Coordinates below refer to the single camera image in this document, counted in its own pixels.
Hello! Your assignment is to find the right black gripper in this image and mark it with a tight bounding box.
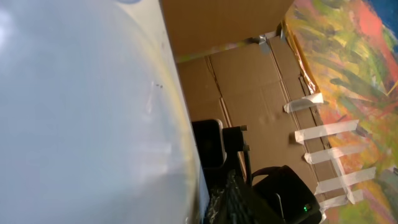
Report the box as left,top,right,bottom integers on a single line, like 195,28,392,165
204,125,283,224

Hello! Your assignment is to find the Samsung Galaxy smartphone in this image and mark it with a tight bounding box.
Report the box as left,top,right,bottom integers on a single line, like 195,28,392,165
1,0,209,224

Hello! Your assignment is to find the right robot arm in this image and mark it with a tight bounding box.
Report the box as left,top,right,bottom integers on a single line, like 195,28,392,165
194,122,322,223

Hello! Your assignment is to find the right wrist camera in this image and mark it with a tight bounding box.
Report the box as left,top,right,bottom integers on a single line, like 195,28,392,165
192,119,226,169

